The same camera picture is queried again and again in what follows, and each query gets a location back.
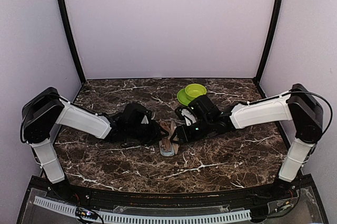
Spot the green plate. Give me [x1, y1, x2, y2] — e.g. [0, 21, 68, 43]
[177, 89, 193, 106]

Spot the green bowl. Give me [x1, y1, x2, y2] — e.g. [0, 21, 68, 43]
[184, 83, 207, 100]

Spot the black table front rail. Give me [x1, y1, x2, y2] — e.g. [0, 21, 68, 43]
[44, 180, 300, 209]

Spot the light blue cleaning cloth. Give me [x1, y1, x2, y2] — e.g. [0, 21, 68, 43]
[160, 149, 175, 157]

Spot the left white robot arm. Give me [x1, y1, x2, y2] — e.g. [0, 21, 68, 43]
[20, 87, 169, 201]

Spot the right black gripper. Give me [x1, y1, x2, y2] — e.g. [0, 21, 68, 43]
[170, 116, 213, 145]

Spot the left black frame post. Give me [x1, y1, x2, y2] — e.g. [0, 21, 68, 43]
[52, 0, 86, 82]

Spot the black frame post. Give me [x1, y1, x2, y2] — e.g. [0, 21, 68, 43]
[253, 0, 282, 85]
[52, 0, 86, 82]

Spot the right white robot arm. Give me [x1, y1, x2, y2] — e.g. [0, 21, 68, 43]
[170, 84, 327, 200]

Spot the white slotted cable duct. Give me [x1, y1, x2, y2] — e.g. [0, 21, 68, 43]
[33, 196, 251, 223]

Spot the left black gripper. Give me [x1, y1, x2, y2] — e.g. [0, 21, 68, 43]
[127, 120, 169, 146]

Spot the right black frame post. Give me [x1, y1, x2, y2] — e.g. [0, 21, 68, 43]
[253, 0, 282, 85]

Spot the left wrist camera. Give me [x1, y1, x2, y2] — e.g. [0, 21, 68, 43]
[140, 110, 153, 125]

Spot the small circuit board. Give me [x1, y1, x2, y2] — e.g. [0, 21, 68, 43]
[75, 207, 97, 221]

